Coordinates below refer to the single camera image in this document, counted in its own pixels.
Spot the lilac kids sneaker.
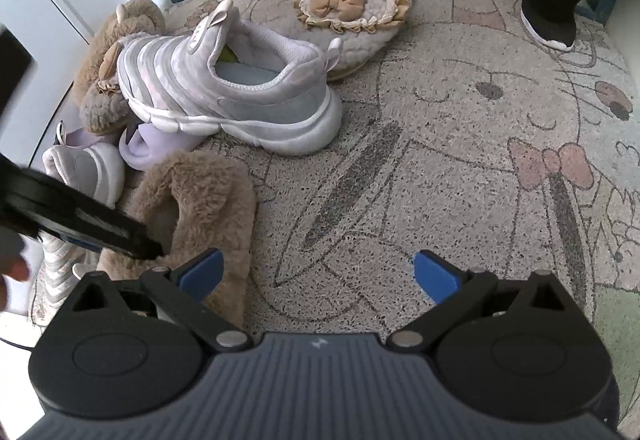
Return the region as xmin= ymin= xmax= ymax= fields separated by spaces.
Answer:
xmin=29 ymin=123 xmax=125 ymax=327
xmin=116 ymin=0 xmax=343 ymax=156

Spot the operator left hand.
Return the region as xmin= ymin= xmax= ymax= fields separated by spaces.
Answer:
xmin=0 ymin=227 xmax=30 ymax=311

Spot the lilac slide slipper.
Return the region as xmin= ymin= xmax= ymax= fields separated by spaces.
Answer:
xmin=117 ymin=123 xmax=216 ymax=171

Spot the white shoe cabinet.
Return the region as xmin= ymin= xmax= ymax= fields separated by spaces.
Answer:
xmin=1 ymin=0 xmax=169 ymax=203

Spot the cartoon bunny floor mat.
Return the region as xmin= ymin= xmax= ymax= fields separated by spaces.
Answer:
xmin=29 ymin=0 xmax=640 ymax=440

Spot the cream bow plush slipper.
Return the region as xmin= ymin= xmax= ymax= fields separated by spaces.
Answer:
xmin=261 ymin=0 xmax=414 ymax=83

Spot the bystander black right shoe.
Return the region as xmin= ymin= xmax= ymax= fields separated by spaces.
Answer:
xmin=521 ymin=8 xmax=577 ymax=52

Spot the brown fuzzy slipper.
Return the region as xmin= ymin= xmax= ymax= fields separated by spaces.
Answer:
xmin=96 ymin=150 xmax=256 ymax=329

